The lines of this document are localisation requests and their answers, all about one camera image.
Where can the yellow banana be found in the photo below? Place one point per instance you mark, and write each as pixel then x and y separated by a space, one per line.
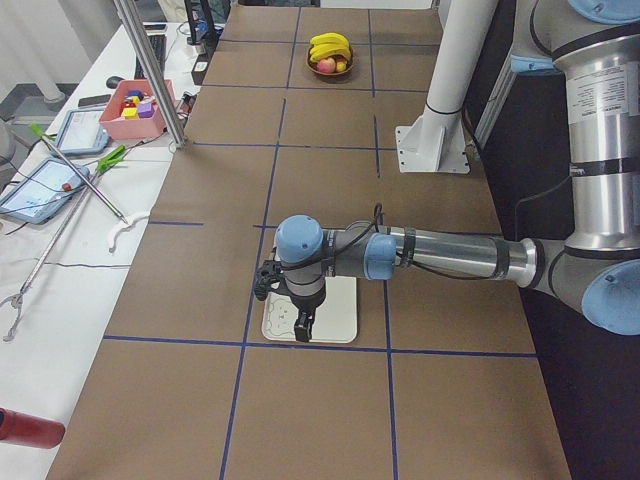
pixel 326 50
pixel 330 38

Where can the aluminium frame post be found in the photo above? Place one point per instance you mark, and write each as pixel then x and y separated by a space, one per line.
pixel 133 25

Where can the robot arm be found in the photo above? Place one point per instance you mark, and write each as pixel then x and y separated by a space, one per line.
pixel 553 90

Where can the yellow toy cube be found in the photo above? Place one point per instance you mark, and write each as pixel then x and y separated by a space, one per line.
pixel 129 113

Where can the purple toy cube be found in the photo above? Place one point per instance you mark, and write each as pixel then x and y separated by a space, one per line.
pixel 145 110

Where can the long reacher grabber tool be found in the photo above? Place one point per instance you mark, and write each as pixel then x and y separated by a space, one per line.
pixel 15 301

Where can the red apple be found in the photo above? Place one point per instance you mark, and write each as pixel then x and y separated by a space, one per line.
pixel 326 66

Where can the green handled reacher tool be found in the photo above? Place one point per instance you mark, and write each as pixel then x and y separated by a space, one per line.
pixel 89 183

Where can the black keyboard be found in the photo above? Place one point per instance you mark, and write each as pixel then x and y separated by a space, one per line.
pixel 158 46

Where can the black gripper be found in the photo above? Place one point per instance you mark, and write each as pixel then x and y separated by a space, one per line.
pixel 306 303

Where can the red bottle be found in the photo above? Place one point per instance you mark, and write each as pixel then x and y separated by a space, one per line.
pixel 21 429

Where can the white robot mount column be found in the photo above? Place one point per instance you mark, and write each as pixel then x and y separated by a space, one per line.
pixel 435 142

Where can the white rectangular plate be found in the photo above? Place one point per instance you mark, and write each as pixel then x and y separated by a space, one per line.
pixel 335 319

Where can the tablet in blue case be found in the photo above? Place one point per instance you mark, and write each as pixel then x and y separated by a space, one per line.
pixel 81 133

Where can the brown wicker basket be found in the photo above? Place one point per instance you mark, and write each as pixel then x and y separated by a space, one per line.
pixel 312 66

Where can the white hook part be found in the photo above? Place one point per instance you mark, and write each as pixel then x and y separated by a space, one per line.
pixel 124 225

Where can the pink plastic bin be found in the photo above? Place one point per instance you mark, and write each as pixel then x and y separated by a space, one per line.
pixel 120 128

